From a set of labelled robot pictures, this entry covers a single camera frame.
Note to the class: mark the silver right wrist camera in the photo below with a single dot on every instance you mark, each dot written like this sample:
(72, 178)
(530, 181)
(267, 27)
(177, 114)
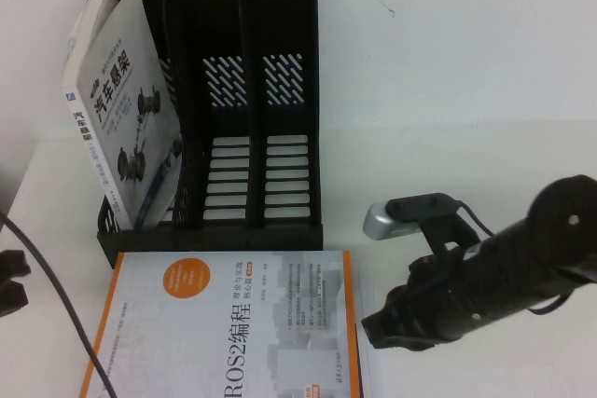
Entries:
(387, 225)

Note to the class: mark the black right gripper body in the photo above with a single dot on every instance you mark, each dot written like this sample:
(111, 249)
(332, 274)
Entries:
(443, 300)

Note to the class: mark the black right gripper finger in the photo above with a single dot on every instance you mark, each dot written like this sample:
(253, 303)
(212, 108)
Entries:
(384, 330)
(397, 295)

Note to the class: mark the black plastic book stand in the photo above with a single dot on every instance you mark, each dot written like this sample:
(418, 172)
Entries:
(289, 20)

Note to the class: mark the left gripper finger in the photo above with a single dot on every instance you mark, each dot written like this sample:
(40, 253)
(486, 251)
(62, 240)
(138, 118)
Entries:
(11, 300)
(11, 264)

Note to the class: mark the white car suspension book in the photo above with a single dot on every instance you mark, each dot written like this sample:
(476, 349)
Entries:
(121, 90)

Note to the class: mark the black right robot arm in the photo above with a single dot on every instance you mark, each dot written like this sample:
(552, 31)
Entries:
(536, 239)

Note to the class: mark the orange-edged ROS2 book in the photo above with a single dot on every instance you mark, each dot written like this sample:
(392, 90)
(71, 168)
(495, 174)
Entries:
(210, 323)

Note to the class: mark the white book under stack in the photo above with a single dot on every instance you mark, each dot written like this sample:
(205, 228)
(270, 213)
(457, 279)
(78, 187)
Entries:
(367, 295)

